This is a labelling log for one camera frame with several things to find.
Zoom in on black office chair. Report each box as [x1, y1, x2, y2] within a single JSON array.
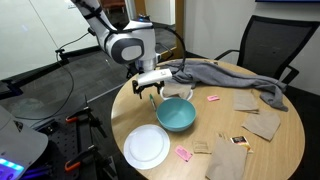
[[214, 14, 320, 86]]

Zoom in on grey device with blue lights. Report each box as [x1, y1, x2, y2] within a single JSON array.
[[0, 105, 49, 180]]

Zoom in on grey cloth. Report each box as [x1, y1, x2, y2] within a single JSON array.
[[159, 58, 289, 113]]

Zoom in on white bowl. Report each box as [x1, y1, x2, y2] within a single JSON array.
[[159, 85, 194, 102]]

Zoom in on pink sugar packet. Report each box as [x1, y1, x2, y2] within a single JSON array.
[[206, 94, 221, 103], [174, 144, 194, 163]]

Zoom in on wooden door frame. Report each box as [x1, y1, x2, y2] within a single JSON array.
[[174, 0, 185, 58]]

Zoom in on orange black tea packet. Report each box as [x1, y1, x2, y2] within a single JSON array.
[[229, 135, 254, 154]]

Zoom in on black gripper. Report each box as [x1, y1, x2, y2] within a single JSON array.
[[131, 79, 166, 100]]

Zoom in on thin black cable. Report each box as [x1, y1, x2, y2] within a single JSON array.
[[9, 31, 91, 121]]

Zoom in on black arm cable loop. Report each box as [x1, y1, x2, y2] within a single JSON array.
[[146, 24, 188, 73]]

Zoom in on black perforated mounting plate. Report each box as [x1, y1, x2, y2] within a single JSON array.
[[33, 116, 111, 180]]

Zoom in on orange handled black clamp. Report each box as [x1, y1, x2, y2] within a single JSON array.
[[64, 144, 114, 174], [64, 105, 108, 138]]

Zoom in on small brown paper packet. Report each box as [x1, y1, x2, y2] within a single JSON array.
[[192, 140, 212, 155]]

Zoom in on crumpled brown paper napkin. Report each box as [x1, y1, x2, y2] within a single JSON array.
[[162, 82, 194, 100]]

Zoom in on green capped marker pen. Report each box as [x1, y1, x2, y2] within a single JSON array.
[[148, 93, 158, 112]]

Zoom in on white round plate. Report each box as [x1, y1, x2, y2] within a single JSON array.
[[123, 124, 171, 171]]

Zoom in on teal bowl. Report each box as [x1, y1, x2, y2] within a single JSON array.
[[155, 97, 197, 133]]

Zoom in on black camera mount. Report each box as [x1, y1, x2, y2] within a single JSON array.
[[54, 47, 70, 65]]

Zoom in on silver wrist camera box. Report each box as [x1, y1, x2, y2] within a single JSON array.
[[136, 68, 173, 87]]

